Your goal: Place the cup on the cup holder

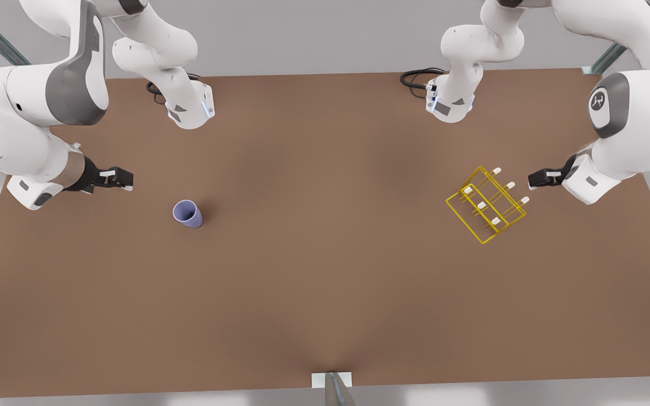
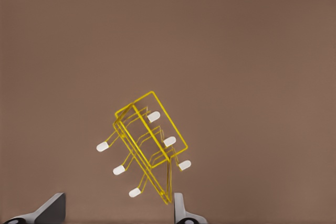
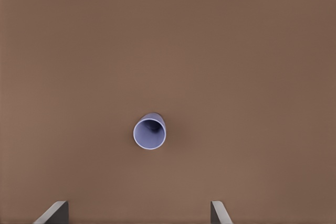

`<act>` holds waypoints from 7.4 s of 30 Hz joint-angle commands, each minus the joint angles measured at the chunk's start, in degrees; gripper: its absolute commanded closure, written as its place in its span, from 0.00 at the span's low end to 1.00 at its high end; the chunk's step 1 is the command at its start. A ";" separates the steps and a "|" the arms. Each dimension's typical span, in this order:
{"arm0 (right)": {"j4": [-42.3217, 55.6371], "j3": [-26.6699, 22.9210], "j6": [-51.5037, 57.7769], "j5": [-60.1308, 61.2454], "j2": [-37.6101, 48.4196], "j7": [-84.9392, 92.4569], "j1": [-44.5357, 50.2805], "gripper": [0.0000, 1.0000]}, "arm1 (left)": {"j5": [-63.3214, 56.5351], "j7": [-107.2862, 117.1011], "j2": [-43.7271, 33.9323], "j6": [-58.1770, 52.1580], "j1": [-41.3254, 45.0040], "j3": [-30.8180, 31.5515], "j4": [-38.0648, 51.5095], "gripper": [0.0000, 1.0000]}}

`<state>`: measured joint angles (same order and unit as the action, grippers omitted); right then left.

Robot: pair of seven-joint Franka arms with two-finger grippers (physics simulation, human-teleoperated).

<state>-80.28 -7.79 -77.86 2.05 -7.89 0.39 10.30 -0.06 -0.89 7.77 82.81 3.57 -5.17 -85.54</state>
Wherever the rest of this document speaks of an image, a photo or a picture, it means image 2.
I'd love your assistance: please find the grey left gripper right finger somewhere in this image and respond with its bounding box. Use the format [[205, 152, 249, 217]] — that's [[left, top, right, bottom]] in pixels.
[[174, 192, 208, 224]]

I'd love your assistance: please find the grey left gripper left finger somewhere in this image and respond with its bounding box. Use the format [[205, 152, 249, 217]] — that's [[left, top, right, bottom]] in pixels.
[[2, 192, 67, 224]]

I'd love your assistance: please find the yellow wire cup holder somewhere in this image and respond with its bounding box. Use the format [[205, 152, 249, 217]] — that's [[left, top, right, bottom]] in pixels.
[[96, 90, 192, 206]]

